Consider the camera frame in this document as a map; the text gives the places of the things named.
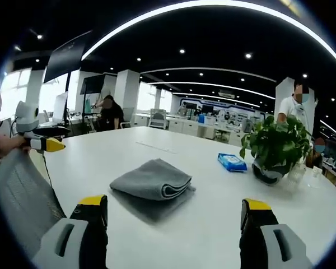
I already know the large black display screen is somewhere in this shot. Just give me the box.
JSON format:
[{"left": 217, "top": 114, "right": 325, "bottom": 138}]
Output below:
[{"left": 43, "top": 30, "right": 94, "bottom": 84}]

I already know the blue wet wipes packet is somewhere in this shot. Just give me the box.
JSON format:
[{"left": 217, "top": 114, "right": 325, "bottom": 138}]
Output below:
[{"left": 217, "top": 152, "right": 248, "bottom": 173}]

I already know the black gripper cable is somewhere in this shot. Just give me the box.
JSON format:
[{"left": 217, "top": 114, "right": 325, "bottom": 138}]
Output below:
[{"left": 41, "top": 151, "right": 53, "bottom": 188}]

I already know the green potted plant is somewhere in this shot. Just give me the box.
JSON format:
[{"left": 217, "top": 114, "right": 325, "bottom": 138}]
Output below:
[{"left": 239, "top": 114, "right": 315, "bottom": 186}]

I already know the grey towel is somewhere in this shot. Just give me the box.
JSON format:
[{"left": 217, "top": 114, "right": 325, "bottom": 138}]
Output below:
[{"left": 109, "top": 158, "right": 197, "bottom": 225}]

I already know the curved ceiling light strip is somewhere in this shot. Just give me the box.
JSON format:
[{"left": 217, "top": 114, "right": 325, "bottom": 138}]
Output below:
[{"left": 81, "top": 0, "right": 336, "bottom": 67}]

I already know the clear plastic bottle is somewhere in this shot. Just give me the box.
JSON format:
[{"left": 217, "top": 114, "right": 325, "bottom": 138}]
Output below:
[{"left": 286, "top": 163, "right": 308, "bottom": 189}]

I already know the grey mesh office chair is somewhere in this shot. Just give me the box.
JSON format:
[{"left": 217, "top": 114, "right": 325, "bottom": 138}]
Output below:
[{"left": 0, "top": 147, "right": 67, "bottom": 254}]

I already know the white office chair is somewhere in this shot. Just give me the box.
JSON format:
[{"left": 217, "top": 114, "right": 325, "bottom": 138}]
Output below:
[{"left": 147, "top": 111, "right": 168, "bottom": 130}]

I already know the small black display screen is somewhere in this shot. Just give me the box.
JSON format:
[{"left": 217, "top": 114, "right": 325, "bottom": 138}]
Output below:
[{"left": 80, "top": 73, "right": 106, "bottom": 95}]

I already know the person's left hand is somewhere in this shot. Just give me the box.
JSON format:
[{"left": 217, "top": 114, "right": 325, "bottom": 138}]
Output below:
[{"left": 14, "top": 137, "right": 32, "bottom": 154}]

